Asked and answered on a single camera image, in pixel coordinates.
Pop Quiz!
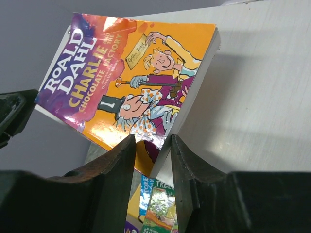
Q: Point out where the yellow book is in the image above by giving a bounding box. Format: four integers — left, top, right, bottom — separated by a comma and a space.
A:
127, 184, 145, 223

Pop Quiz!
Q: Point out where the Charlie Chocolate Factory book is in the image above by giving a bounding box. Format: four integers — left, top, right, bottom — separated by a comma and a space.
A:
35, 13, 221, 178

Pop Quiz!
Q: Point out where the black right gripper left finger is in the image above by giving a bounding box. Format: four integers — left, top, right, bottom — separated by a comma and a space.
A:
0, 135, 136, 233

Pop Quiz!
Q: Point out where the blue 26-Storey Treehouse book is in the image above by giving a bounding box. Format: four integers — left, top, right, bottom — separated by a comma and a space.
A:
139, 175, 154, 216

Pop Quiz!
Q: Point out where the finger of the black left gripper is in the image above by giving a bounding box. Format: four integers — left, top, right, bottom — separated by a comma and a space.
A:
0, 89, 38, 148

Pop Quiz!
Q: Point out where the green 104-Storey Treehouse book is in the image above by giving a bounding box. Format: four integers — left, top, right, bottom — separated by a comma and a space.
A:
141, 179, 179, 233

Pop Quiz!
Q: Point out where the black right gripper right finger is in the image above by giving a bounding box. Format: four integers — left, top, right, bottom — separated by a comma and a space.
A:
171, 134, 311, 233

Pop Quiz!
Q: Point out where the purple comic book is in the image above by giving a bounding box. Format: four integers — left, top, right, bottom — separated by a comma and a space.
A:
124, 220, 143, 233

